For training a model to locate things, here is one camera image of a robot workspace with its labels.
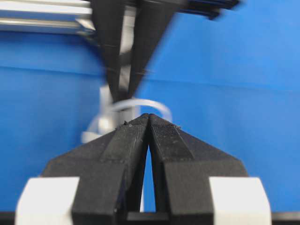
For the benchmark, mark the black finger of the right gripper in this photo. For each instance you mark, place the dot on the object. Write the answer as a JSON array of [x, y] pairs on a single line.
[[107, 17]]

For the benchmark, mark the aluminium extrusion frame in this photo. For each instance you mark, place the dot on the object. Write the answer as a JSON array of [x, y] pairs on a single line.
[[27, 22]]

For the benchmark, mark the white zip tie loop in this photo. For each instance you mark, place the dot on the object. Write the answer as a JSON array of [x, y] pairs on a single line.
[[111, 115]]

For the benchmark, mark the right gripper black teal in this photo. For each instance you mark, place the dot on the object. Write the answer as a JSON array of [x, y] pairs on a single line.
[[151, 20]]

